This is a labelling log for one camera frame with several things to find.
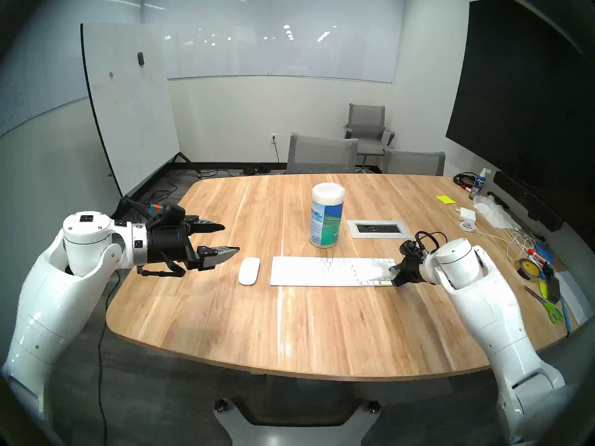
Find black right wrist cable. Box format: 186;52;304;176
413;230;448;253

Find silver table power outlet box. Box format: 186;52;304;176
347;219;412;239

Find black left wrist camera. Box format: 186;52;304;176
149;203;187;227

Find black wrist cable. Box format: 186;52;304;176
139;255;186;277
413;230;448;253

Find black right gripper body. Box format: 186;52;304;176
401;256;427;285

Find white disinfecting wipe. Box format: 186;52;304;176
356;258;398;284

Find black and yellow tape roll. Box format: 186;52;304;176
518;258;543;282

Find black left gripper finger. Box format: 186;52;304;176
197;245;240;270
188;215;226;234

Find black video conference bar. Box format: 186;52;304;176
493;171;564;232

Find black hanging robot cable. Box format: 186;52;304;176
97;320;109;446

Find disinfecting wipes canister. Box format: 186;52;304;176
310;183;346;249

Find crumpled white tissue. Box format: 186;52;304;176
473;195;521;230

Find whiteboard cleaner spray bottle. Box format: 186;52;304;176
469;168;491;200

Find grey mesh office chair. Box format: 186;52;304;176
382;149;446;177
286;132;359;175

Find white slim keyboard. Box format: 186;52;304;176
270;256;401;287

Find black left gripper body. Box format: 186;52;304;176
146;215;201;271

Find grey office chair with armrests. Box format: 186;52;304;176
343;103;396;174

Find white wireless mouse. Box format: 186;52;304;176
238;257;261;286

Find green handled scissors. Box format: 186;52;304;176
523;285;564;324

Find glass wall board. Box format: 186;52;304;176
144;0;401;83
0;41;90;137

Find mobile whiteboard on stand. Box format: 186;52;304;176
80;22;203;197

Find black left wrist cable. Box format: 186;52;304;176
139;255;186;277

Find white charging cable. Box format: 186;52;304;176
449;207;535;261

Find large black wall screen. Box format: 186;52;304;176
445;0;595;227

